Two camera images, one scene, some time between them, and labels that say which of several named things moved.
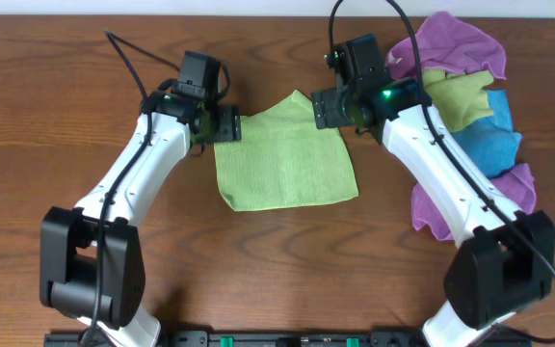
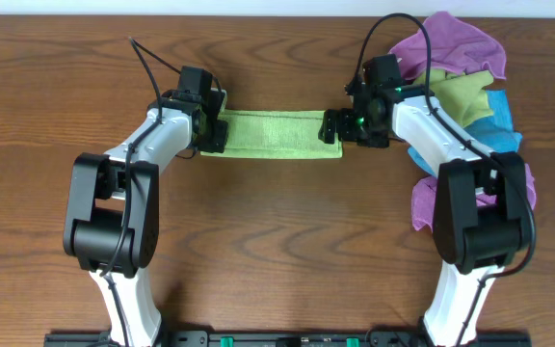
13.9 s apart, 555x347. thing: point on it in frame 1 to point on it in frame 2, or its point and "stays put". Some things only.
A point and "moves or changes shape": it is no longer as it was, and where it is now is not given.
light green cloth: [283, 159] moves or changes shape
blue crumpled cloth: [492, 140] stays put
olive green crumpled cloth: [459, 98] stays put
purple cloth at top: [445, 42] stays put
